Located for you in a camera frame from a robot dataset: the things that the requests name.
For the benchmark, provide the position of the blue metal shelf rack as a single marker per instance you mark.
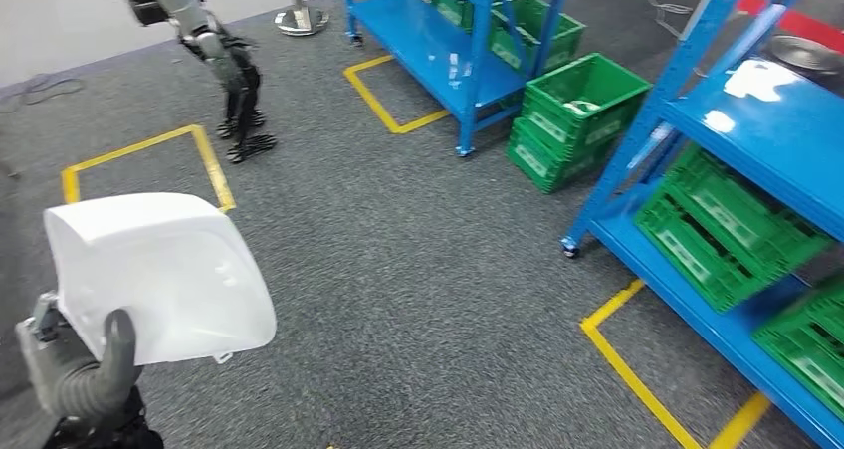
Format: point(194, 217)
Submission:
point(428, 50)
point(778, 136)

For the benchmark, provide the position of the white plastic shell part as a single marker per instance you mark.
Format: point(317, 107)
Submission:
point(165, 274)

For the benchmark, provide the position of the red barrier belt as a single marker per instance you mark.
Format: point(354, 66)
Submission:
point(804, 24)

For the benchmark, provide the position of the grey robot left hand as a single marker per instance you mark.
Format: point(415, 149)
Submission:
point(46, 354)

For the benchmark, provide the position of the humanoid robot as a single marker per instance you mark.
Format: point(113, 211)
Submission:
point(198, 20)

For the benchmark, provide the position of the silver stanchion post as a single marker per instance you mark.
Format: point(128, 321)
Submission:
point(301, 20)

